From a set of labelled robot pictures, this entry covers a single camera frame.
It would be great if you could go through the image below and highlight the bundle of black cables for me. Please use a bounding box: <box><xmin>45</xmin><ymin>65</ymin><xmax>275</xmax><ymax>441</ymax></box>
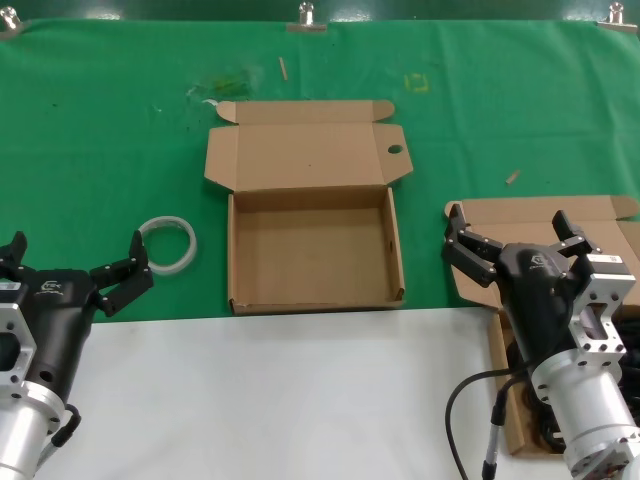
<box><xmin>504</xmin><ymin>304</ymin><xmax>640</xmax><ymax>451</ymax></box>

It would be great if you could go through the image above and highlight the silver left camera bracket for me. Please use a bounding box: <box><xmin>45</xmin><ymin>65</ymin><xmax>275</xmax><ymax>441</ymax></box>
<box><xmin>0</xmin><ymin>287</ymin><xmax>39</xmax><ymax>401</ymax></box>

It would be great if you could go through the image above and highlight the green table cloth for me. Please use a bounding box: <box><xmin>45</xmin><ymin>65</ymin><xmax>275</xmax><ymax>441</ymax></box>
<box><xmin>0</xmin><ymin>18</ymin><xmax>640</xmax><ymax>324</ymax></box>

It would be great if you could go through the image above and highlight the clear tape roll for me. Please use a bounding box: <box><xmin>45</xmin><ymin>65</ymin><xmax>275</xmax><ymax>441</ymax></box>
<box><xmin>137</xmin><ymin>215</ymin><xmax>198</xmax><ymax>276</ymax></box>

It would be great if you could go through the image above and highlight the cardboard box of black cables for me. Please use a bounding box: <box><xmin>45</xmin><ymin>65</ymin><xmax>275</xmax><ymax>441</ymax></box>
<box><xmin>442</xmin><ymin>194</ymin><xmax>640</xmax><ymax>456</ymax></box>

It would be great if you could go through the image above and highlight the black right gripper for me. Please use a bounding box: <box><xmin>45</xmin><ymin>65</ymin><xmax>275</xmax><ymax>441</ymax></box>
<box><xmin>441</xmin><ymin>203</ymin><xmax>604</xmax><ymax>364</ymax></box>

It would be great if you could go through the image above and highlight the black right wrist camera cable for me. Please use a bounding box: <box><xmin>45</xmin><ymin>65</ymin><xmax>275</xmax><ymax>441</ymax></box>
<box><xmin>446</xmin><ymin>367</ymin><xmax>531</xmax><ymax>480</ymax></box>

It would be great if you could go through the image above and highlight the metal cloth clip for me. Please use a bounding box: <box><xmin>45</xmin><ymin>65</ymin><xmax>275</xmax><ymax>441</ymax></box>
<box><xmin>597</xmin><ymin>1</ymin><xmax>640</xmax><ymax>32</ymax></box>
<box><xmin>285</xmin><ymin>1</ymin><xmax>327</xmax><ymax>34</ymax></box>
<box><xmin>0</xmin><ymin>9</ymin><xmax>31</xmax><ymax>41</ymax></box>

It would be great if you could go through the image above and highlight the silver camera bracket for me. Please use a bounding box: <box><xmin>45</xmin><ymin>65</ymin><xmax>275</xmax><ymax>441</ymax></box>
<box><xmin>569</xmin><ymin>252</ymin><xmax>639</xmax><ymax>369</ymax></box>
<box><xmin>0</xmin><ymin>287</ymin><xmax>39</xmax><ymax>401</ymax></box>

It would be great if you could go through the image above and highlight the silver right camera bracket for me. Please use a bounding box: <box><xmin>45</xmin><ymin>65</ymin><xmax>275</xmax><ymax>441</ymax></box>
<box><xmin>569</xmin><ymin>252</ymin><xmax>639</xmax><ymax>369</ymax></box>

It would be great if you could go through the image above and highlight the open cardboard box with hole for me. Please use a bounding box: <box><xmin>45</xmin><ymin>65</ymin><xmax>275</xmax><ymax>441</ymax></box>
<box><xmin>203</xmin><ymin>99</ymin><xmax>415</xmax><ymax>316</ymax></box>

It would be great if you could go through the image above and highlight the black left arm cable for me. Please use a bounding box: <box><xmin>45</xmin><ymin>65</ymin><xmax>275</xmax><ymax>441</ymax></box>
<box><xmin>39</xmin><ymin>403</ymin><xmax>82</xmax><ymax>471</ymax></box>

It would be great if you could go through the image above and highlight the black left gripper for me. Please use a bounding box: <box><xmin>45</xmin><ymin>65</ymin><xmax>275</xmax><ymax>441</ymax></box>
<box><xmin>0</xmin><ymin>229</ymin><xmax>155</xmax><ymax>402</ymax></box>

